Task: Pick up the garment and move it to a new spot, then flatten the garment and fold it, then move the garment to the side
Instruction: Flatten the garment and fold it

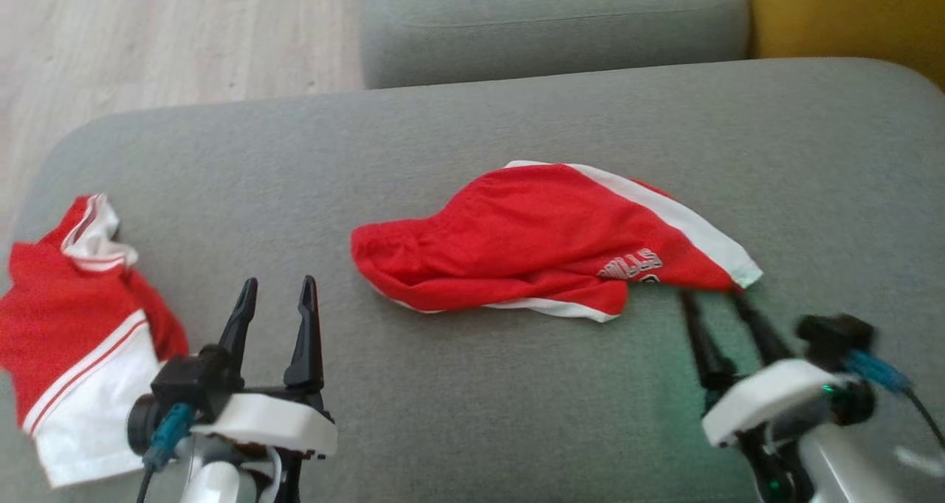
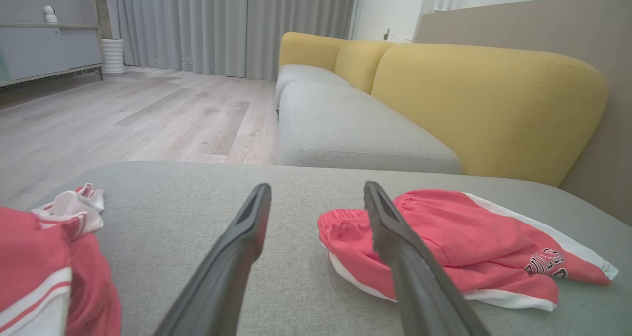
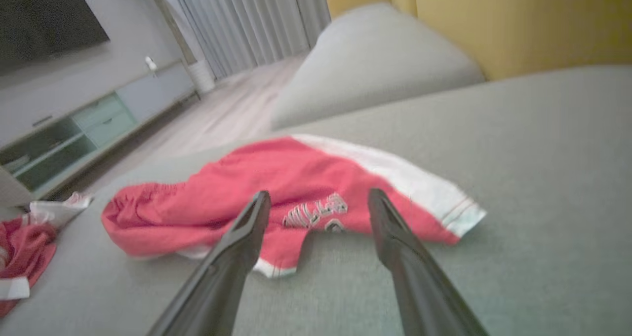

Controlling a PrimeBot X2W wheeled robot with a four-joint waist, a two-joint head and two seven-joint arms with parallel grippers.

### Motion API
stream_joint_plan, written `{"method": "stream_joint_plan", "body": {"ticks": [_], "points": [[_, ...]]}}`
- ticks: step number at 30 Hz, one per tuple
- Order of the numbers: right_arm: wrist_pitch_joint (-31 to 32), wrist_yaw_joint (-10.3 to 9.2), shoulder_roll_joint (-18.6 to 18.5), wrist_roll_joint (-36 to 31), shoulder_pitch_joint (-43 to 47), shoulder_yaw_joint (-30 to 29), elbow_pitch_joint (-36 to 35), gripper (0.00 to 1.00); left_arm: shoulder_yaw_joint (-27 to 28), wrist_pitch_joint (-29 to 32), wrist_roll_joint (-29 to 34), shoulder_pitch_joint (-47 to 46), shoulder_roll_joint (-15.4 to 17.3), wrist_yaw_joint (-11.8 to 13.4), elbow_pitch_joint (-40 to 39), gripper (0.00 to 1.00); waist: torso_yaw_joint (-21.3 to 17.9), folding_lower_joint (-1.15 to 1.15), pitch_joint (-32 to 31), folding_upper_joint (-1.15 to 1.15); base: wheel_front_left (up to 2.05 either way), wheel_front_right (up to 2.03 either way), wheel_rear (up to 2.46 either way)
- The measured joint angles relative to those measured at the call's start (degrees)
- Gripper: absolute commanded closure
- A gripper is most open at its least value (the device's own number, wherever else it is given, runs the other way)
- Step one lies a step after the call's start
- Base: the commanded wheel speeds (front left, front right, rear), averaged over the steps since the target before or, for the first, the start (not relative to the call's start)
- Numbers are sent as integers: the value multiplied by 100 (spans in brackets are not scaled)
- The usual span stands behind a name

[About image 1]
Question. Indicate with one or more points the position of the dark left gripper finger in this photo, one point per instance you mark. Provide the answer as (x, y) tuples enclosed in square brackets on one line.
[(238, 329), (306, 348)]

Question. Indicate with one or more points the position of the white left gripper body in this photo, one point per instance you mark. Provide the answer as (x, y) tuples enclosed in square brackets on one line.
[(273, 422)]

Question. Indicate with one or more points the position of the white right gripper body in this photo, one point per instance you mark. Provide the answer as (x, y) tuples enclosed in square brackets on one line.
[(775, 396)]

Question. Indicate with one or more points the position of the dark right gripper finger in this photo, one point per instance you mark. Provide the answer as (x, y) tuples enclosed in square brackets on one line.
[(705, 348), (760, 337)]

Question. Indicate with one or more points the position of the red and white basketball jersey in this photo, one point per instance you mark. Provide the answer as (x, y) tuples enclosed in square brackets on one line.
[(66, 318)]

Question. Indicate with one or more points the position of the red shorts with white stripe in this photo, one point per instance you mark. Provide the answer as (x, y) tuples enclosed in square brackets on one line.
[(531, 230)]

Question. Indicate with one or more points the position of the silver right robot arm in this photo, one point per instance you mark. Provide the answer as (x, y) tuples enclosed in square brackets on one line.
[(842, 466)]

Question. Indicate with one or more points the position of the grey sofa seat cushion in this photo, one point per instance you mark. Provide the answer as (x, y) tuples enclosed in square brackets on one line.
[(472, 385)]

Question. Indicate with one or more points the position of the yellow upholstered furniture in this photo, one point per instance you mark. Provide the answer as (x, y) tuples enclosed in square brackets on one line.
[(849, 12)]

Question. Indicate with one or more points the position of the grey sofa back cushion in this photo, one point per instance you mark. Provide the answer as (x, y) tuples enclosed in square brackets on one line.
[(554, 23)]

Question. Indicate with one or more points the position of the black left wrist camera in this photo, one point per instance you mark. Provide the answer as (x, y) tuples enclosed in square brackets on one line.
[(188, 381)]

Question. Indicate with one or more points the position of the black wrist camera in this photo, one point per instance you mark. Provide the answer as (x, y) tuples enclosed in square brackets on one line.
[(188, 381), (834, 337)]

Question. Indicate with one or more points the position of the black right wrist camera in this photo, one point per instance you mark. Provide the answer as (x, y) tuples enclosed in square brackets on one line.
[(834, 337)]

